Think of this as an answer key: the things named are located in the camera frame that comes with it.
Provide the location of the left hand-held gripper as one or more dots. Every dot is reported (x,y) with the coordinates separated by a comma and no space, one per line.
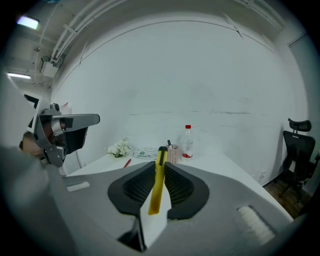
(46,125)

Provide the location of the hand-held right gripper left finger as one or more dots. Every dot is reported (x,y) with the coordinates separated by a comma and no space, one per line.
(100,207)

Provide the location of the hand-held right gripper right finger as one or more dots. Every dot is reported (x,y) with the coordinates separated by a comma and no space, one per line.
(220,212)

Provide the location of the yellow marker pen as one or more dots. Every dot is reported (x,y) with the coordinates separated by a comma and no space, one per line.
(160,175)

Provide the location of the person's left hand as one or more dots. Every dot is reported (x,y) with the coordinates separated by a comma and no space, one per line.
(31,145)

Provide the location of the white flower bouquet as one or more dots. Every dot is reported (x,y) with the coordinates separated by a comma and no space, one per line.
(120,147)

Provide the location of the red pen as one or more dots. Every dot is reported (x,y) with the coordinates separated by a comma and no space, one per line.
(127,163)

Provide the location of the white junction box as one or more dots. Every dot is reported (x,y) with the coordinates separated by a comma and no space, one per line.
(48,69)

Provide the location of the white wet wipes pack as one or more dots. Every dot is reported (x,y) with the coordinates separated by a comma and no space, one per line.
(146,153)

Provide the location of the pink pen holder cup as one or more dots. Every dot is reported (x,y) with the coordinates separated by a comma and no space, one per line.
(174,155)

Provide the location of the ceiling light panel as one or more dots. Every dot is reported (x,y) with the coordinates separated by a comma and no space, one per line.
(28,22)
(18,75)

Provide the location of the clear bottle with red cap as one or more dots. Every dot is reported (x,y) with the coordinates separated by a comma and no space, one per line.
(188,142)

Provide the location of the white ceiling pipes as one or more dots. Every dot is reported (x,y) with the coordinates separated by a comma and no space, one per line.
(262,12)
(67,28)

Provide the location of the black office chair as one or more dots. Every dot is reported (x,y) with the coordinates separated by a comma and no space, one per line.
(298,155)

